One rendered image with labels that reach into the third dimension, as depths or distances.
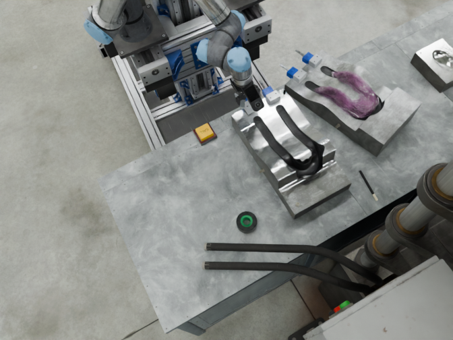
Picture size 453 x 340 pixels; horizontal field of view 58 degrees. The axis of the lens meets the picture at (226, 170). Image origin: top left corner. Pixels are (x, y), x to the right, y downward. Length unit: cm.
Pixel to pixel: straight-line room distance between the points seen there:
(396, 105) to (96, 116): 200
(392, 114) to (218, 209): 80
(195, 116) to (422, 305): 192
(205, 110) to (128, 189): 99
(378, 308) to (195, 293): 83
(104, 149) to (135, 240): 128
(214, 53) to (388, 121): 76
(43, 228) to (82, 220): 25
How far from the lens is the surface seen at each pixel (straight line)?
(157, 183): 174
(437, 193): 94
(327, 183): 164
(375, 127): 173
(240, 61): 138
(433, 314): 95
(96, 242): 262
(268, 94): 176
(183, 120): 257
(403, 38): 220
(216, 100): 261
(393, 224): 116
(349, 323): 90
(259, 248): 152
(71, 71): 333
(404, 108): 181
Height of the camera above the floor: 235
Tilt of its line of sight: 65 degrees down
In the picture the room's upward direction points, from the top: 11 degrees counter-clockwise
